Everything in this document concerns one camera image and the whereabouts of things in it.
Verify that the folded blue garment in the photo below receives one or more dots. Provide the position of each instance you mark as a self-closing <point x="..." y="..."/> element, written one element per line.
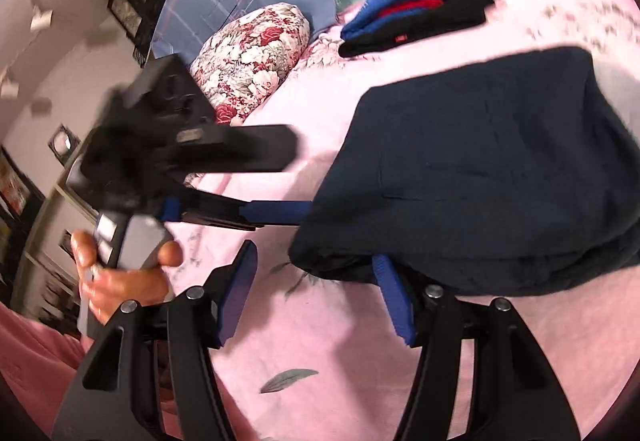
<point x="400" y="1"/>

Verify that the navy pants with grey lining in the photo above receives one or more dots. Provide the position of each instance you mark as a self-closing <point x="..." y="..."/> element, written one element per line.
<point x="475" y="161"/>

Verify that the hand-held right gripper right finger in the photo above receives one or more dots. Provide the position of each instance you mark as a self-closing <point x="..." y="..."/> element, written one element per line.
<point x="397" y="301"/>

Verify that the pink floral bedsheet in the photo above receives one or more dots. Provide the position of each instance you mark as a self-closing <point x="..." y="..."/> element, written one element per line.
<point x="325" y="346"/>

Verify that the person's left forearm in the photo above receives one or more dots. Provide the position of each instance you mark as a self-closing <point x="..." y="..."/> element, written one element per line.
<point x="35" y="356"/>

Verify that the small grey picture frame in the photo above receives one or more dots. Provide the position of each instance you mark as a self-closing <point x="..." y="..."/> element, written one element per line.
<point x="64" y="140"/>

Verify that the black picture frame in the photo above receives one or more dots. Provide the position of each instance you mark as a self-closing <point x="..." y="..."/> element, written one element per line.
<point x="125" y="11"/>

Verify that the folded black garment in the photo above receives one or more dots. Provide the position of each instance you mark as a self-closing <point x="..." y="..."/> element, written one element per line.
<point x="450" y="18"/>

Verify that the red floral pillow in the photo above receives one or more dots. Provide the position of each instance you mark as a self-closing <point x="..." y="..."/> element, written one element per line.
<point x="250" y="61"/>

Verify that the white shelf unit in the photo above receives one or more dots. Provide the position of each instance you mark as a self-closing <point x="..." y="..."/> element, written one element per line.
<point x="45" y="241"/>

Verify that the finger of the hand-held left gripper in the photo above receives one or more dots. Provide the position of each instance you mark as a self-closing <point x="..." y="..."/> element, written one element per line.
<point x="260" y="148"/>
<point x="275" y="213"/>

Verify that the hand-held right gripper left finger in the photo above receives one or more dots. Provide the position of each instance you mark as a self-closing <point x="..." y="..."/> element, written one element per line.
<point x="237" y="293"/>

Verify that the person's left hand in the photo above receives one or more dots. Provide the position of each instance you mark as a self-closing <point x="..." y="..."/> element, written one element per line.
<point x="130" y="288"/>

